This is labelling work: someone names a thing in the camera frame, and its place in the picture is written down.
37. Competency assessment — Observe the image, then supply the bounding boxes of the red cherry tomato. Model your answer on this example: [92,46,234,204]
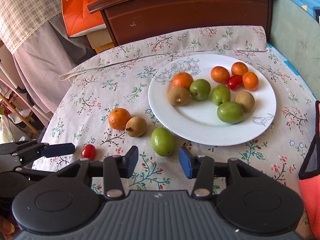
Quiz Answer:
[81,144,96,161]
[227,75,242,90]

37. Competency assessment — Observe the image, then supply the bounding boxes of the brown kiwi top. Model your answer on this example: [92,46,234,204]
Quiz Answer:
[125,116,147,137]

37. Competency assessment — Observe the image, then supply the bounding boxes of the brown kiwi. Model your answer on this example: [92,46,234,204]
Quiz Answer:
[125,116,147,137]
[167,87,190,106]
[234,91,255,113]

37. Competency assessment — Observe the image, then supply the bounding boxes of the large green jujube front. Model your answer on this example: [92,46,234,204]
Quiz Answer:
[151,127,175,157]

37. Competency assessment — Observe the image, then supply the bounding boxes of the orange tangerine top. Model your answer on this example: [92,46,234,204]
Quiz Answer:
[108,108,131,130]

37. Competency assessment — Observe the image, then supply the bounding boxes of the orange tangerine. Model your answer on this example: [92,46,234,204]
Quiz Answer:
[108,108,131,130]
[210,66,230,84]
[231,62,248,76]
[172,72,194,90]
[242,72,259,91]

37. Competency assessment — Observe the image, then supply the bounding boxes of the person's left hand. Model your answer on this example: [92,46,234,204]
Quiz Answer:
[0,216,15,240]

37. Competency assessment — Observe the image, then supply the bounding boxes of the white ceramic plate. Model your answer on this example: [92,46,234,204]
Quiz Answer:
[147,53,277,147]

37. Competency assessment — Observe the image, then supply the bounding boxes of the pink cloth black trim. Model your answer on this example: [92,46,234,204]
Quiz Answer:
[298,101,320,239]

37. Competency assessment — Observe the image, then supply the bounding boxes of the checkered beige fabric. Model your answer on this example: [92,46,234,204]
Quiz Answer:
[1,0,96,113]

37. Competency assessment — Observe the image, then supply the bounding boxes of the brown cardboard box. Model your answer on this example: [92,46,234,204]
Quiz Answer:
[86,29,114,54]

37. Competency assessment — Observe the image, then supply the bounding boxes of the orange cardboard box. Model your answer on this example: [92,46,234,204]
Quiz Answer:
[61,0,106,37]

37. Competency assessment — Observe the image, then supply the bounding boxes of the blue green pillow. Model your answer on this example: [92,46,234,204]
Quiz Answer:
[270,0,319,99]

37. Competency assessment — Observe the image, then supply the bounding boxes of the dark wooden cabinet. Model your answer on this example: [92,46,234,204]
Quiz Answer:
[88,0,273,46]

